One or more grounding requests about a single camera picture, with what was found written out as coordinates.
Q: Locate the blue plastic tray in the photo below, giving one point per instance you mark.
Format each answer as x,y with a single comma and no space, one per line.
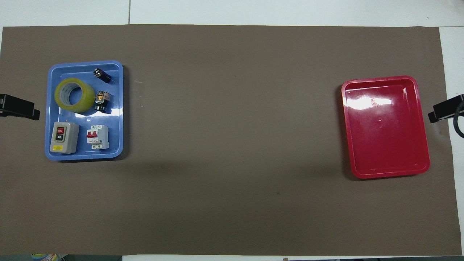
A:
116,108

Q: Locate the black stand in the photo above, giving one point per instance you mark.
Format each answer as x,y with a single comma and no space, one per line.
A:
444,110
14,106

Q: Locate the red plastic tray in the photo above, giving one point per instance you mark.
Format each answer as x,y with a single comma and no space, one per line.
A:
384,134

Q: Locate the small black cylindrical part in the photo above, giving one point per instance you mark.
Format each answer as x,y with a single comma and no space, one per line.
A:
102,75

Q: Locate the grey push-button switch box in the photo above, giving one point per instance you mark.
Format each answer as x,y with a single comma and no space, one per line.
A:
69,139

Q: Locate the white circuit breaker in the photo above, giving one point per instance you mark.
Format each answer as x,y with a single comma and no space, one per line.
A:
98,139

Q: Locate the black and yellow switch part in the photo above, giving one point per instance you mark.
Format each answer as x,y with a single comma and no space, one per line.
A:
101,101

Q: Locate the yellowish clear tape roll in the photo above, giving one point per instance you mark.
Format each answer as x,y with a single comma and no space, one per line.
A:
59,95

